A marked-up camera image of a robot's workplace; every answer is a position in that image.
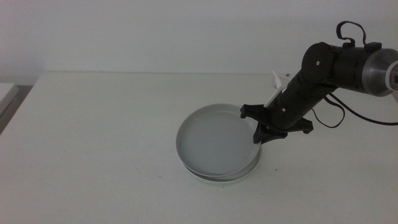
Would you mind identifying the white shallow bowl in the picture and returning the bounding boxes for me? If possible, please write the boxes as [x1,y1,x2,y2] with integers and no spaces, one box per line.
[181,144,262,184]

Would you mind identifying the grey shallow bowl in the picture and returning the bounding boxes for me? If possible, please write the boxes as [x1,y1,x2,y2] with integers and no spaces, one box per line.
[175,103,261,179]

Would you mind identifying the white side furniture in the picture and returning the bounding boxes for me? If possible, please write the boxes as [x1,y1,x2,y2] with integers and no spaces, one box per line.
[0,82,20,118]

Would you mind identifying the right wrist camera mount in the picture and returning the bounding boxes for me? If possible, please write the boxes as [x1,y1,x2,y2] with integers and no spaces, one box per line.
[263,70,294,109]

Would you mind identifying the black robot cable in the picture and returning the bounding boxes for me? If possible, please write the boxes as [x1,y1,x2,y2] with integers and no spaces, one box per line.
[336,21,368,48]
[310,92,398,129]

